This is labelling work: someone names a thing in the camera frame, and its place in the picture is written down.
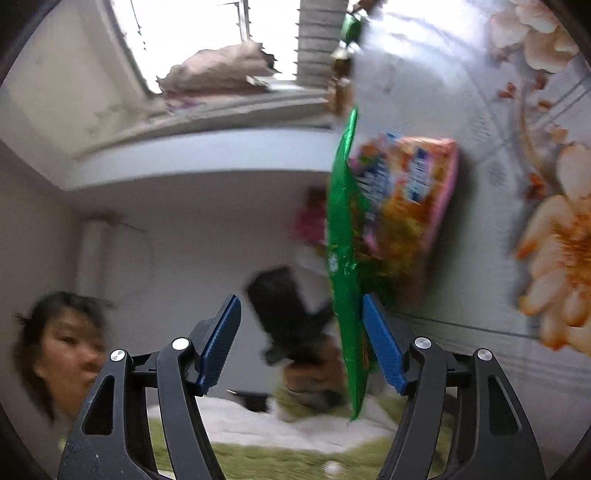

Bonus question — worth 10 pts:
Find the pink toy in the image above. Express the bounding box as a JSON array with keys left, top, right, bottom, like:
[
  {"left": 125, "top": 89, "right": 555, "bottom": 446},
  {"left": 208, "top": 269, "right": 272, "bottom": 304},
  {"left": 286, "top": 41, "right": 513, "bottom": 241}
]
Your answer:
[{"left": 290, "top": 187, "right": 329, "bottom": 245}]

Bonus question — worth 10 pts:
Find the orange pink snack bag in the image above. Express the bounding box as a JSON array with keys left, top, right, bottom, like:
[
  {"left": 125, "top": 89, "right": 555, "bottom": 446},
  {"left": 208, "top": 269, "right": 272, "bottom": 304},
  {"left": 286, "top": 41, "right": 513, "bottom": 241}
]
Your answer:
[{"left": 348, "top": 133, "right": 460, "bottom": 310}]

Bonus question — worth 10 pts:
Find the green snack bag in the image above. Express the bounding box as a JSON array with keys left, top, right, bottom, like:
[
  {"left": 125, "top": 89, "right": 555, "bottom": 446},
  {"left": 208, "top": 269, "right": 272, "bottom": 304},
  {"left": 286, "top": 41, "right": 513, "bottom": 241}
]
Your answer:
[{"left": 324, "top": 107, "right": 398, "bottom": 422}]

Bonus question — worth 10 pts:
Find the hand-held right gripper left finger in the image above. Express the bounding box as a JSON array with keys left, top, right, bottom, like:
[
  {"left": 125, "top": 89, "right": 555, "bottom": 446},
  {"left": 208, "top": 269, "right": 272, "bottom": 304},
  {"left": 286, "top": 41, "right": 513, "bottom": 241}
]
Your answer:
[{"left": 58, "top": 294, "right": 242, "bottom": 480}]

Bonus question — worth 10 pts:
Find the green white fuzzy robe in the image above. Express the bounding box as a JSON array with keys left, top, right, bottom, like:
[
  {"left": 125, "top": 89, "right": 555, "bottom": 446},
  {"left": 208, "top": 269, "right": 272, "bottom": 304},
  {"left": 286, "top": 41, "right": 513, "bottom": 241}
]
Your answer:
[{"left": 148, "top": 392, "right": 455, "bottom": 480}]

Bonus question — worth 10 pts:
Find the green brown bottle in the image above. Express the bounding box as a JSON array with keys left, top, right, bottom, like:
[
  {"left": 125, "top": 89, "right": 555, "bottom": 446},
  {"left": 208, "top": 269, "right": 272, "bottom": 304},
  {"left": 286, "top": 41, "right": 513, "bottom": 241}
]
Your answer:
[{"left": 329, "top": 9, "right": 370, "bottom": 116}]

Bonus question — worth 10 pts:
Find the pink quilt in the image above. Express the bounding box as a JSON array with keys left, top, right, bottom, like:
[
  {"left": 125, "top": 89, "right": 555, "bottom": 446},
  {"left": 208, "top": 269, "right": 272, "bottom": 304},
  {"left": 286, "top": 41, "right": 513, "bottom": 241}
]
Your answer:
[{"left": 157, "top": 41, "right": 278, "bottom": 95}]

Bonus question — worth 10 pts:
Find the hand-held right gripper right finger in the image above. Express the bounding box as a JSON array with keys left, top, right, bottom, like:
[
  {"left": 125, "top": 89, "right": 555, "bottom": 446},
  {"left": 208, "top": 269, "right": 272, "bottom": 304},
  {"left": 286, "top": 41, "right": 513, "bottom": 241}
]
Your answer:
[{"left": 362, "top": 294, "right": 541, "bottom": 480}]

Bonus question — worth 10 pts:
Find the window with metal bars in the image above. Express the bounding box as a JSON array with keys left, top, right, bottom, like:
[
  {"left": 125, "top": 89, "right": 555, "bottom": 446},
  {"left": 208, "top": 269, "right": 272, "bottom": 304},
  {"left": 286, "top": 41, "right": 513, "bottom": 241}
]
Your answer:
[{"left": 111, "top": 0, "right": 352, "bottom": 93}]

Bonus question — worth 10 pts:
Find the person's head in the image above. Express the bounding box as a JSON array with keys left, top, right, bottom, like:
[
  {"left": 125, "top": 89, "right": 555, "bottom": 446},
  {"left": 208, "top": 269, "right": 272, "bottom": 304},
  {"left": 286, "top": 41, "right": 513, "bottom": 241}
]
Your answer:
[{"left": 11, "top": 290, "right": 115, "bottom": 423}]

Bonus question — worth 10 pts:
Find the person's left hand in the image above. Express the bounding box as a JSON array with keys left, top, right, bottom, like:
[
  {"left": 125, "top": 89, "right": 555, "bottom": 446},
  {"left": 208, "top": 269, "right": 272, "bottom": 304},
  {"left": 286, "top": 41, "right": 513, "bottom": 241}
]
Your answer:
[{"left": 284, "top": 336, "right": 347, "bottom": 393}]

